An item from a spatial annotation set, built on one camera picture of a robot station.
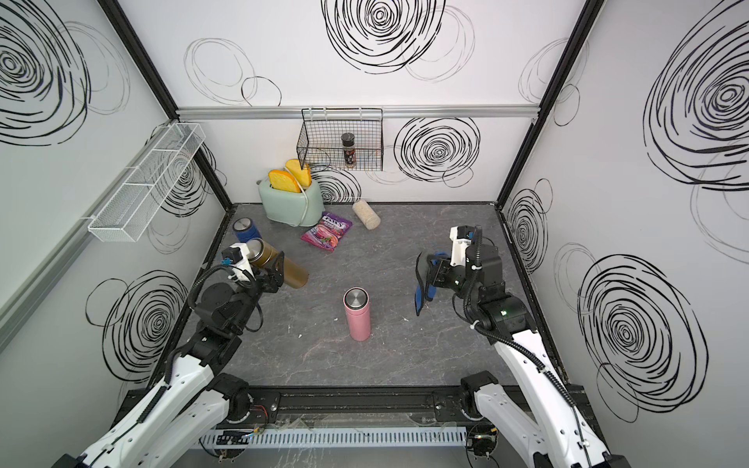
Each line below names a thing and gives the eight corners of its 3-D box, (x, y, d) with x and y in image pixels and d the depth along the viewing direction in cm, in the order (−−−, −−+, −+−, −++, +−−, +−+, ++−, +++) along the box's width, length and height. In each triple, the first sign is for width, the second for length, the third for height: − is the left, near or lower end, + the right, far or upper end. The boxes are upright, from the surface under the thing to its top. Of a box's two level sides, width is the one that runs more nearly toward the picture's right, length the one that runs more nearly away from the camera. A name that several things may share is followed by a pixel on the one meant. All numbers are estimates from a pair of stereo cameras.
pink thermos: (349, 341, 87) (341, 309, 69) (350, 321, 91) (343, 287, 73) (369, 341, 87) (367, 309, 69) (370, 321, 91) (368, 287, 73)
